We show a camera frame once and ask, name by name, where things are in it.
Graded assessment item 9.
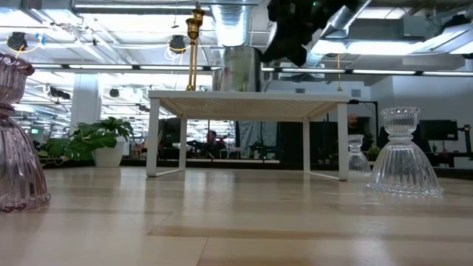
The black aluminium table frame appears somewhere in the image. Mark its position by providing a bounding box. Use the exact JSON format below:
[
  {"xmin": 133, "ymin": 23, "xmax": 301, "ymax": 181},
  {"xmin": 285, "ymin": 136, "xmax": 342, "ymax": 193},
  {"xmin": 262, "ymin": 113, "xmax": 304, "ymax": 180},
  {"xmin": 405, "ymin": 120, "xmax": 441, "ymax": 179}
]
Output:
[{"xmin": 38, "ymin": 157, "xmax": 473, "ymax": 181}]

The pink glass candle holder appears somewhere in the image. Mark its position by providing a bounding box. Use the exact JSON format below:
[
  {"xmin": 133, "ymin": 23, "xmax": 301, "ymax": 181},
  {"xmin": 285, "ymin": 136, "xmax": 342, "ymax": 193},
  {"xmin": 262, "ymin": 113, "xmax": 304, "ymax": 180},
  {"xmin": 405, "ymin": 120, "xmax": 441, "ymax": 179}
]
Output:
[{"xmin": 0, "ymin": 52, "xmax": 52, "ymax": 214}]

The short gold candlestick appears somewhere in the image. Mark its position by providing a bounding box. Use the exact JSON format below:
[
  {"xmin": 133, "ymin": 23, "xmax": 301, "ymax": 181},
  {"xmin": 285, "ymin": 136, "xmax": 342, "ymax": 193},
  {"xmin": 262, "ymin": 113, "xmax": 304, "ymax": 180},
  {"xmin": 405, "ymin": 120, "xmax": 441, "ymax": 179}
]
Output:
[{"xmin": 185, "ymin": 17, "xmax": 201, "ymax": 92}]

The black ceiling camera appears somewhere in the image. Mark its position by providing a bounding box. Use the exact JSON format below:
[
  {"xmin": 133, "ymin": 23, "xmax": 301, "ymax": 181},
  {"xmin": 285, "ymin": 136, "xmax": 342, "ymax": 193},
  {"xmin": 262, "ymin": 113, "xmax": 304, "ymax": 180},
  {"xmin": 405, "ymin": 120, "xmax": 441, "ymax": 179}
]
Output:
[
  {"xmin": 6, "ymin": 31, "xmax": 30, "ymax": 52},
  {"xmin": 169, "ymin": 34, "xmax": 188, "ymax": 55}
]

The green potted plant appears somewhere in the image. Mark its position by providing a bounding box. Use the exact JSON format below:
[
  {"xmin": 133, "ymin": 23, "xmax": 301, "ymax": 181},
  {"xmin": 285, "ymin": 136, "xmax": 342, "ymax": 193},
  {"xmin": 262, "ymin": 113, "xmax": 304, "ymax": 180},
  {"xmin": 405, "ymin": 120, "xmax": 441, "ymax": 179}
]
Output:
[{"xmin": 43, "ymin": 116, "xmax": 135, "ymax": 168}]

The person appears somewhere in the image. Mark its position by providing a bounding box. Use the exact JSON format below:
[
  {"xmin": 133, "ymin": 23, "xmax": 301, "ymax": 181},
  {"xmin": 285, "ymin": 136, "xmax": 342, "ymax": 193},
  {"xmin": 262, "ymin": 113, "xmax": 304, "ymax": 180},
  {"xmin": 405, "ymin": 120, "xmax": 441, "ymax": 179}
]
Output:
[
  {"xmin": 347, "ymin": 113, "xmax": 367, "ymax": 136},
  {"xmin": 186, "ymin": 129, "xmax": 227, "ymax": 159}
]

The clear glass candle holder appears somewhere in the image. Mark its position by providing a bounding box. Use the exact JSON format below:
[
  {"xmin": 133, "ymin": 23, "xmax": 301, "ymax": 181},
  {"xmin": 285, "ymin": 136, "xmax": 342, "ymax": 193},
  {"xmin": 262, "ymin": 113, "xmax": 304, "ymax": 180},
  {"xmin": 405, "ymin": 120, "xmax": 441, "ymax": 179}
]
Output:
[
  {"xmin": 367, "ymin": 106, "xmax": 443, "ymax": 197},
  {"xmin": 347, "ymin": 134, "xmax": 372, "ymax": 177}
]

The white perforated metal shelf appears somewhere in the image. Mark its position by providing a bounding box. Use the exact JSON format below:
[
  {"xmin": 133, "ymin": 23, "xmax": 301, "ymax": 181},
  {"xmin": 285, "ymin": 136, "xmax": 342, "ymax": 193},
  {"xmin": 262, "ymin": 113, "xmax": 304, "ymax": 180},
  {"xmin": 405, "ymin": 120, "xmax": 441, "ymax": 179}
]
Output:
[{"xmin": 147, "ymin": 90, "xmax": 351, "ymax": 183}]

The black background monitor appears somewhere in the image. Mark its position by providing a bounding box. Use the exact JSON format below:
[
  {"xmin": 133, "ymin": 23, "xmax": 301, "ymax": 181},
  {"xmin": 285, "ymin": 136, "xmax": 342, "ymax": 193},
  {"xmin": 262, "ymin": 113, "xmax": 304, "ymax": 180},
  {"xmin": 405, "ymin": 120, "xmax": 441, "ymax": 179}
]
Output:
[{"xmin": 419, "ymin": 119, "xmax": 459, "ymax": 142}]

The yellow hanging ceiling cord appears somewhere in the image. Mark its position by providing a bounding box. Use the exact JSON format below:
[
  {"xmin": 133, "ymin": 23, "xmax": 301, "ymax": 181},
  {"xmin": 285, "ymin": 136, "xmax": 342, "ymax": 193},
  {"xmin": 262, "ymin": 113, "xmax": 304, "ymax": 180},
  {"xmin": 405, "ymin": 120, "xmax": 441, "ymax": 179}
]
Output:
[{"xmin": 335, "ymin": 53, "xmax": 344, "ymax": 92}]

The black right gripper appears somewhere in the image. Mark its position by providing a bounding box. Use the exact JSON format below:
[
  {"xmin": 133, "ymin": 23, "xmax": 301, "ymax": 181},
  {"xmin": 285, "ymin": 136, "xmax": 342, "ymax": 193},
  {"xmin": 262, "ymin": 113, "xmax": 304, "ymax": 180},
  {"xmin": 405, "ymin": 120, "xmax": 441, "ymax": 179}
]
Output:
[{"xmin": 260, "ymin": 0, "xmax": 355, "ymax": 67}]

